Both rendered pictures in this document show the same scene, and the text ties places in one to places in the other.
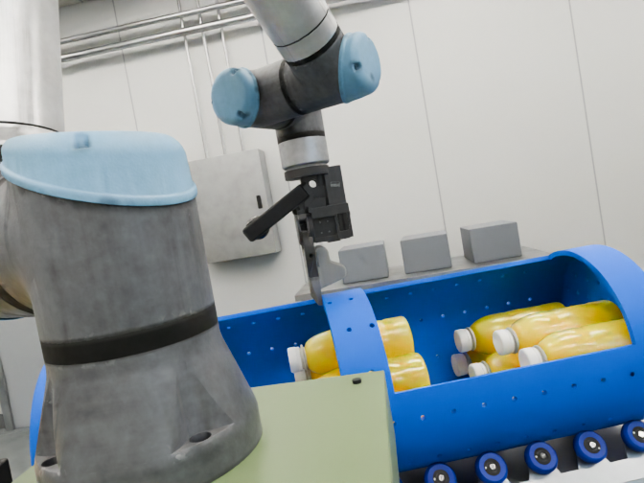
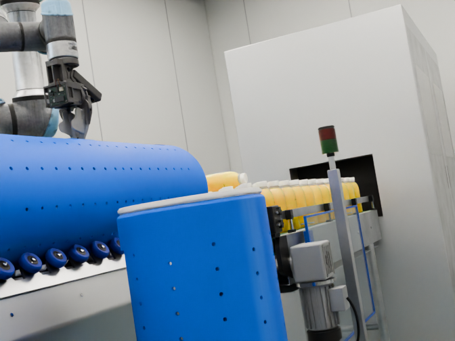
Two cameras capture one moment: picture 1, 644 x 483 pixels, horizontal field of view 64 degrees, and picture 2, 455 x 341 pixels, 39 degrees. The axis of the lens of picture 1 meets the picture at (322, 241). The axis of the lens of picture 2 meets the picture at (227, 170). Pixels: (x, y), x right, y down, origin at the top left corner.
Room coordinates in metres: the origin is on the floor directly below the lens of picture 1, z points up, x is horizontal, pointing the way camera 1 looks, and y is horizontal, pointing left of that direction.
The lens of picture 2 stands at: (1.88, -1.22, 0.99)
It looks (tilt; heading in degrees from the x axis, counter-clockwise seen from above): 4 degrees up; 118
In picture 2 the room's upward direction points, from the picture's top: 9 degrees counter-clockwise
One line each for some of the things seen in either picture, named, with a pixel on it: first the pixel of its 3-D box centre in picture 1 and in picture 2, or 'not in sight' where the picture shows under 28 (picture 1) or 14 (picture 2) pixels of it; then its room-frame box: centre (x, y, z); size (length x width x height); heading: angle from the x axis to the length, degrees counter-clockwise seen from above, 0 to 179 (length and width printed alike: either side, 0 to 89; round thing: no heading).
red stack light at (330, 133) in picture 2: not in sight; (327, 134); (1.08, 1.06, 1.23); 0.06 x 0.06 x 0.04
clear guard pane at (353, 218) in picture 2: not in sight; (344, 270); (0.97, 1.30, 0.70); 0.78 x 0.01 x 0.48; 95
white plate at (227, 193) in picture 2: not in sight; (189, 201); (1.22, -0.16, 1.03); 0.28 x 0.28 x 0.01
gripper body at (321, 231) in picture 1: (317, 206); (65, 84); (0.81, 0.00, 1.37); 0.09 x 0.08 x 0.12; 95
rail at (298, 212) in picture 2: not in sight; (333, 205); (0.89, 1.54, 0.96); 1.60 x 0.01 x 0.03; 95
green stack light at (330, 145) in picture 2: not in sight; (329, 146); (1.08, 1.06, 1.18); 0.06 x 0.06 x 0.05
